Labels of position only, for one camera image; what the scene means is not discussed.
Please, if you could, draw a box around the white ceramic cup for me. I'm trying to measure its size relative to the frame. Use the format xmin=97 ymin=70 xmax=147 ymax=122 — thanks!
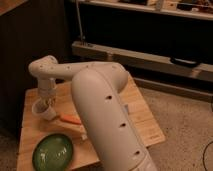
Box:
xmin=32 ymin=99 xmax=57 ymax=121

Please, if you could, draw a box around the wooden shelf unit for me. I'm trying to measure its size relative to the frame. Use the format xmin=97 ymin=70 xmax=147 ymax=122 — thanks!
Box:
xmin=71 ymin=40 xmax=213 ymax=83

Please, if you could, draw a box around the orange toy carrot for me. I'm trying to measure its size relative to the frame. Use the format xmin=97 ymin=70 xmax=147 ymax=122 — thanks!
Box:
xmin=60 ymin=114 xmax=81 ymax=125

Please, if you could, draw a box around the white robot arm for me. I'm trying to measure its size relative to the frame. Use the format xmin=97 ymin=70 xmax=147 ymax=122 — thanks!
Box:
xmin=29 ymin=55 xmax=157 ymax=171

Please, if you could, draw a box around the black handle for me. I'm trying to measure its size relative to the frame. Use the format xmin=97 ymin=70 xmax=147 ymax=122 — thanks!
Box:
xmin=170 ymin=57 xmax=201 ymax=68

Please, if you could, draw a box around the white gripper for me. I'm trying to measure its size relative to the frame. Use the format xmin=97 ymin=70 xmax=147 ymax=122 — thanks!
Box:
xmin=38 ymin=78 xmax=56 ymax=110

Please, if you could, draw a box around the metal pole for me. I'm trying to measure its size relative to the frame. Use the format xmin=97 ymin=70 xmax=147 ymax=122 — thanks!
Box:
xmin=75 ymin=0 xmax=85 ymax=45

